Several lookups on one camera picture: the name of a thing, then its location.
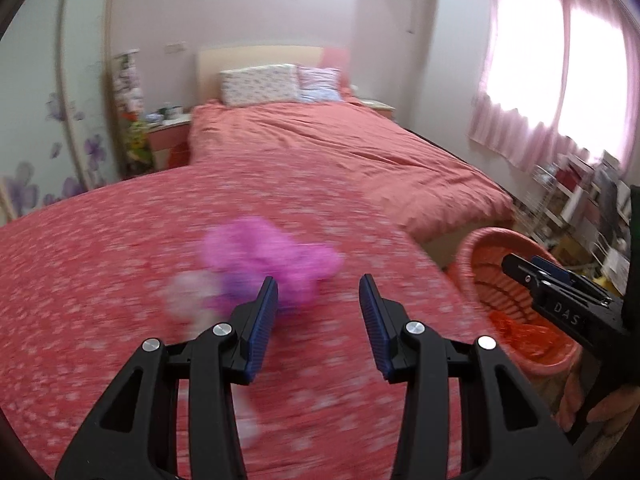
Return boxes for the pink nightstand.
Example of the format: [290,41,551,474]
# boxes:
[145,112,194,171]

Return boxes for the pink plastic bag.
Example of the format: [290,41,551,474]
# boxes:
[200,216,346,311]

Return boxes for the red floral blanket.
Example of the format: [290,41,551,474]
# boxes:
[0,152,506,480]

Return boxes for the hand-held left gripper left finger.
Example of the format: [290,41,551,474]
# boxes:
[55,276,279,480]

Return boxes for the floral glass wardrobe doors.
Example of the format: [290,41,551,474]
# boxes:
[0,0,123,226]

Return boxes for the salmon duvet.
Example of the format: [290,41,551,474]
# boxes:
[187,95,516,242]

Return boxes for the pink striped pillow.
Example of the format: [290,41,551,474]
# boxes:
[297,65,346,104]

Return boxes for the white wire rack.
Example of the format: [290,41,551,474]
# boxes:
[515,162,562,247]

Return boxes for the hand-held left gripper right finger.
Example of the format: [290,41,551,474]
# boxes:
[359,274,583,480]

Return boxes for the person's right hand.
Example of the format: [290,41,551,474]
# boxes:
[559,351,640,433]

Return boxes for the white shelf unit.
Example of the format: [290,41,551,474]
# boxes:
[547,150,640,282]

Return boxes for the purple plastic bag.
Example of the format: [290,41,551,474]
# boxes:
[215,275,318,314]

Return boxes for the clear plastic bag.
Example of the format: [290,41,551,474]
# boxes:
[162,267,228,328]

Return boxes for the white floral pillow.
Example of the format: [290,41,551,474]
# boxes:
[219,64,303,108]

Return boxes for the cream and pink headboard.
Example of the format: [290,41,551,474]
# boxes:
[195,45,351,107]

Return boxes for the pink curtain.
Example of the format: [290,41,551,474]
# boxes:
[467,0,640,172]

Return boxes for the clear plush toy display case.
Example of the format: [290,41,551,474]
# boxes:
[112,50,151,179]

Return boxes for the light wooden nightstand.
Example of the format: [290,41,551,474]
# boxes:
[357,97,396,121]

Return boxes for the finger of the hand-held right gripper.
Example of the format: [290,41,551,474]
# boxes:
[530,256,573,287]
[501,254,551,307]

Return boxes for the orange plastic bag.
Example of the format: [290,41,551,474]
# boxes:
[487,310,557,359]

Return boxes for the yellow-green plush toy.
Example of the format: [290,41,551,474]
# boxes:
[125,122,152,162]

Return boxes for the orange plastic laundry basket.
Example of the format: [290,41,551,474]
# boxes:
[446,227,583,379]

